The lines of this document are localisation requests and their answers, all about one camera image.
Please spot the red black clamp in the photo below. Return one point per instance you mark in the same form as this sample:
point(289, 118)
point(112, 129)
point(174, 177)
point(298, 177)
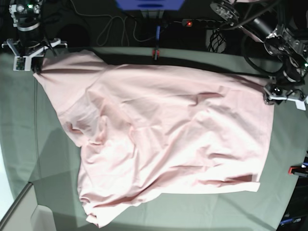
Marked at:
point(301, 171)
point(155, 54)

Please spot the blue box on stand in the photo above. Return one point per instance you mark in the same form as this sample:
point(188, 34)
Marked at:
point(131, 5)

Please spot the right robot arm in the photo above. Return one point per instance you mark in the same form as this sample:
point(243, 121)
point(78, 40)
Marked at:
point(32, 43)

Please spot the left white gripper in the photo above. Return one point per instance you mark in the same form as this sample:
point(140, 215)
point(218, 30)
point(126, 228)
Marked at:
point(276, 95)

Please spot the centre red black clamp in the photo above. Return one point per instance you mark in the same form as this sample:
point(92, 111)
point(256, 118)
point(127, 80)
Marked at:
point(155, 54)

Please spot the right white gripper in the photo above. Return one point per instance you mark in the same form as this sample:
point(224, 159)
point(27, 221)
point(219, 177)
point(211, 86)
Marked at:
point(31, 58)

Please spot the black power strip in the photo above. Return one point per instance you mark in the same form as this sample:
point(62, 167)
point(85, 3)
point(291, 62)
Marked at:
point(202, 23)

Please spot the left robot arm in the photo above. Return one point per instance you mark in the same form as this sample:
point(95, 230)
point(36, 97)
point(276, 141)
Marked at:
point(266, 24)

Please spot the pink t-shirt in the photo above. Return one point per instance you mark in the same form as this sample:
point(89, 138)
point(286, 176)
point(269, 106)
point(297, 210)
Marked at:
point(145, 130)

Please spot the right red black clamp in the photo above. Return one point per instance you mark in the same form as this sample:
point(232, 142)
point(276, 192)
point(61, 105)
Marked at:
point(301, 171)

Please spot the white bin corner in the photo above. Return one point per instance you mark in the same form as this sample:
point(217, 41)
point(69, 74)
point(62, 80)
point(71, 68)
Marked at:
point(25, 214)

